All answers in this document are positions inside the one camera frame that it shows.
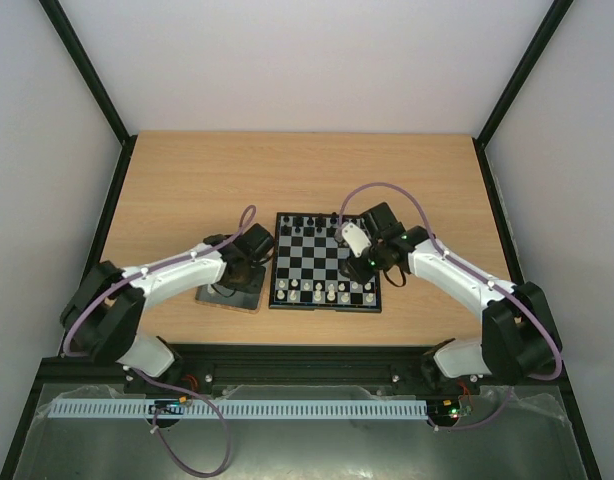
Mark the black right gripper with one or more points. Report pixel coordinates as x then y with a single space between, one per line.
357 267

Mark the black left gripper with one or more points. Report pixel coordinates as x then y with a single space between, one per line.
253 284

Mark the black white chess board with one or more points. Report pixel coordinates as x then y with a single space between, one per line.
306 250

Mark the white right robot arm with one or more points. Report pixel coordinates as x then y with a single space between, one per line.
518 336

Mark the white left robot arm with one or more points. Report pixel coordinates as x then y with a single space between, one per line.
102 319

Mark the dark cork-edged tray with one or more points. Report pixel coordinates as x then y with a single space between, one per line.
245 298

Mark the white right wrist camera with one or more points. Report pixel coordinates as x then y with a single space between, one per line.
355 238

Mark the light blue cable duct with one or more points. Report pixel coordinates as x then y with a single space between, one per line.
240 409

